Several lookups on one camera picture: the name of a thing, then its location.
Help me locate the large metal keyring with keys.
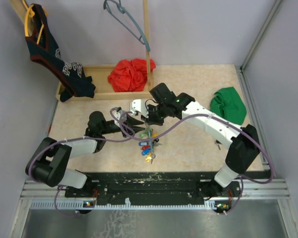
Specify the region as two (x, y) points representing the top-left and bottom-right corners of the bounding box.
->
(138, 123), (161, 164)

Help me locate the grey-blue clothes hanger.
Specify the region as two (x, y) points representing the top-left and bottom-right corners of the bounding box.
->
(103, 0), (151, 52)

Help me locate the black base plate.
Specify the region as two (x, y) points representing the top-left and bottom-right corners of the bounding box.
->
(65, 172), (227, 206)

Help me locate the wooden rack tray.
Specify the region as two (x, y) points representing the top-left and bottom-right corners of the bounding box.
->
(10, 0), (153, 100)

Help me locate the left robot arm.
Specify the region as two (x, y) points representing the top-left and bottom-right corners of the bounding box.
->
(25, 108), (144, 197)

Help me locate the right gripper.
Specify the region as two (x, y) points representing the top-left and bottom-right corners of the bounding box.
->
(141, 103), (168, 127)

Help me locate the red cloth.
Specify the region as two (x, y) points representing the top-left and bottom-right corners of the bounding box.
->
(107, 59), (148, 92)

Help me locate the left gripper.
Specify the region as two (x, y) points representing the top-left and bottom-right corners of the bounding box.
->
(100, 113), (146, 138)

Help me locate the green cloth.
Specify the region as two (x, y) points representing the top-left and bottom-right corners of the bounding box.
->
(210, 87), (247, 125)

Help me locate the navy tank top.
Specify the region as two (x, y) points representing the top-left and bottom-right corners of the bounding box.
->
(24, 4), (96, 102)

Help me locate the yellow clothes hanger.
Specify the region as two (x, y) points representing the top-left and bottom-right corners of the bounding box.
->
(21, 0), (44, 45)

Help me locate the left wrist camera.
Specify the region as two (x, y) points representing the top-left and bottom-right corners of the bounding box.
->
(113, 107), (127, 126)

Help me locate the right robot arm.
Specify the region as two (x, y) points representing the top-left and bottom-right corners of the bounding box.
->
(145, 83), (260, 196)

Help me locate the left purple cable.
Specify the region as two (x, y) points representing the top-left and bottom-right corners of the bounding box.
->
(27, 108), (136, 218)

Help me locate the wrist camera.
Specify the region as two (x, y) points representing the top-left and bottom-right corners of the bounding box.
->
(113, 107), (127, 126)
(130, 99), (149, 121)

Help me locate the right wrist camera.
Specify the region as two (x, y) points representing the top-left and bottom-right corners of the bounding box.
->
(130, 99), (149, 121)

